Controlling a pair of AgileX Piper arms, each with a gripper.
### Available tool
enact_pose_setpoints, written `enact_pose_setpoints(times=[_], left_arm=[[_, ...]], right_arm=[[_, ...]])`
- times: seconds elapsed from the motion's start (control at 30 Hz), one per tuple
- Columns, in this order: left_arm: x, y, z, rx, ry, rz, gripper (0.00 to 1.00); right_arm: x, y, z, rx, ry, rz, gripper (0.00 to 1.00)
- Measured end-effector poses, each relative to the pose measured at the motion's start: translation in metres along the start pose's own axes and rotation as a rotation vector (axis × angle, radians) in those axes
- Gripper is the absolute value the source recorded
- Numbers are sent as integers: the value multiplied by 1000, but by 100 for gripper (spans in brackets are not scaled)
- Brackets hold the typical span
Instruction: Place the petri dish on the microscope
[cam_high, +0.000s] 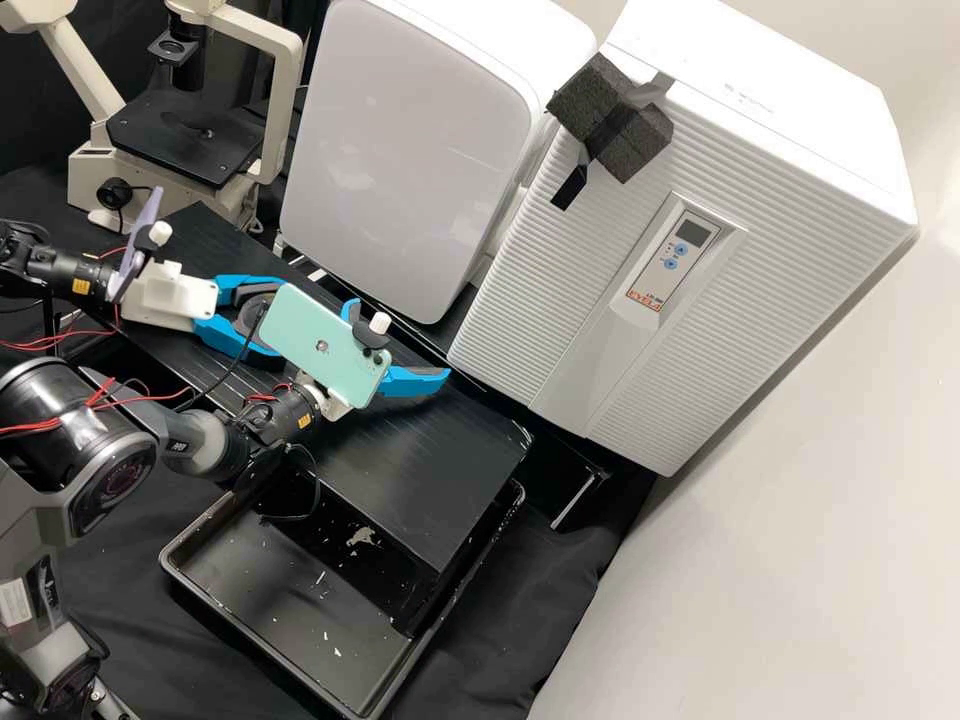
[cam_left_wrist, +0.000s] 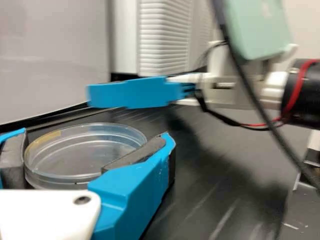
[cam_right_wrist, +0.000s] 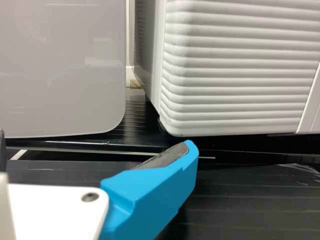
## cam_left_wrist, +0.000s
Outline right wrist camera phone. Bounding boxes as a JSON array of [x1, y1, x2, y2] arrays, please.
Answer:
[[207, 0, 300, 77]]

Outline black cable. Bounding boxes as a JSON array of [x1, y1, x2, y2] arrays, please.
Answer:
[[211, 0, 320, 195]]

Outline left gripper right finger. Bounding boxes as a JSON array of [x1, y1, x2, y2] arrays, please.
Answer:
[[87, 132, 176, 240]]

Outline white box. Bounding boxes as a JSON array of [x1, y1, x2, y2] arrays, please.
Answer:
[[0, 0, 115, 126]]

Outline incubator door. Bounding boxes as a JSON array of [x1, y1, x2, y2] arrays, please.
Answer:
[[136, 0, 222, 76]]

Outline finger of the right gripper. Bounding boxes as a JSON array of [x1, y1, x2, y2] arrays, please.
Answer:
[[85, 75, 200, 110]]

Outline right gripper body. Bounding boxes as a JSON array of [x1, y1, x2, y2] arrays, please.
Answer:
[[166, 71, 288, 110]]

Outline petri dish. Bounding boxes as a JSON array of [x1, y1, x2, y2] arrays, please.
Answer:
[[23, 122, 148, 191]]

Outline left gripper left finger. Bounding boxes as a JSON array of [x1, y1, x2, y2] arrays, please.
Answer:
[[0, 127, 28, 190]]

